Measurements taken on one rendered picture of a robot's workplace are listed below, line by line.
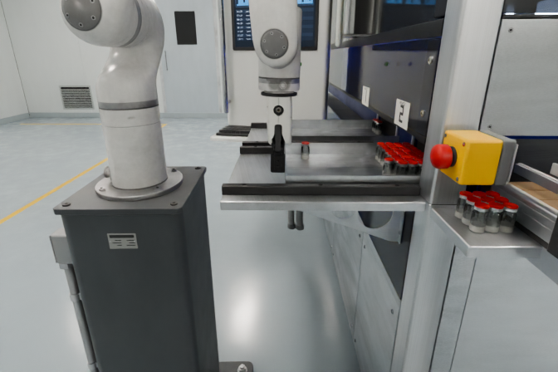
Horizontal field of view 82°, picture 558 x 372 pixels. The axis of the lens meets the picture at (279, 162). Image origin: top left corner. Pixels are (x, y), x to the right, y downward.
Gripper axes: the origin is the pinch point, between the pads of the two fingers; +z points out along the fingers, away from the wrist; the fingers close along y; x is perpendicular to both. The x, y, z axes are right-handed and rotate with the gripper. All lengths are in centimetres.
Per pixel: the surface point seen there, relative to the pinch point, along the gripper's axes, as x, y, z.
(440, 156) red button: -25.4, -19.7, -8.2
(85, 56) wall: 362, 544, -14
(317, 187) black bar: -8.1, -8.1, 2.2
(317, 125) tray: -14, 54, 3
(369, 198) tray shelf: -18.2, -9.5, 3.9
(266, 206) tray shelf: 2.1, -11.0, 5.2
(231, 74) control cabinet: 24, 93, -13
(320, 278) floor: -24, 77, 92
